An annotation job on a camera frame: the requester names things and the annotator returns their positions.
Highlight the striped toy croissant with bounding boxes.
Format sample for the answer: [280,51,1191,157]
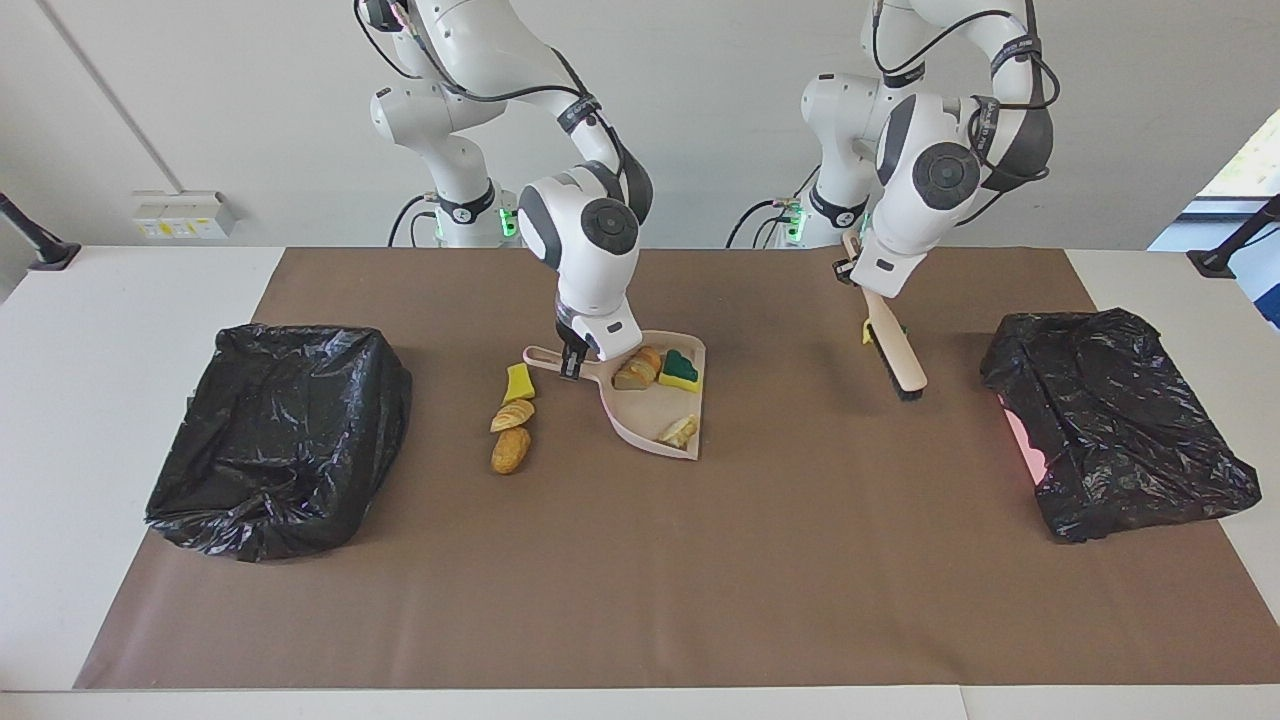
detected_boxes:
[613,346,664,391]

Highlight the pale pink plastic dustpan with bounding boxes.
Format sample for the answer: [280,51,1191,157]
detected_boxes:
[523,330,707,462]

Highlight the beige hand brush black bristles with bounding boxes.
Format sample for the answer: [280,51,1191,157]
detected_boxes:
[843,230,928,403]

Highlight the brown toy bread roll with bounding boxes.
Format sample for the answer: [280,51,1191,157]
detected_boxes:
[491,427,532,475]

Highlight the heart-shaped green yellow sponge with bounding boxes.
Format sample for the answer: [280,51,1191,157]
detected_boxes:
[658,350,701,393]

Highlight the black trash bag lined bin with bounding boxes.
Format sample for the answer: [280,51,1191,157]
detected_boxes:
[145,322,413,563]

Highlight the black trash bag pink bin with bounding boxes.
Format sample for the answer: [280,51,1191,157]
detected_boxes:
[980,307,1263,544]

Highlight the brown paper table mat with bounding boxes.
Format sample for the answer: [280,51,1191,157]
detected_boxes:
[75,247,1280,691]

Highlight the bright window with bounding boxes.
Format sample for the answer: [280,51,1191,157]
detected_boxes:
[1195,105,1280,201]

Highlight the black base cable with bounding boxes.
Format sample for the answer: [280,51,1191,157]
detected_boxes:
[725,198,801,248]
[388,193,441,248]

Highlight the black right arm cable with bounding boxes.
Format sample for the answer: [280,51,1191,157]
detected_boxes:
[355,0,641,201]

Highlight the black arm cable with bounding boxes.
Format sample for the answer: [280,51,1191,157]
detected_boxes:
[355,0,641,201]
[870,0,1061,226]

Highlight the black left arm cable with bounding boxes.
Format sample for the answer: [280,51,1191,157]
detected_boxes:
[870,0,1061,226]

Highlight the white wall socket box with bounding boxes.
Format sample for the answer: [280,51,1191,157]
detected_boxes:
[132,190,237,241]

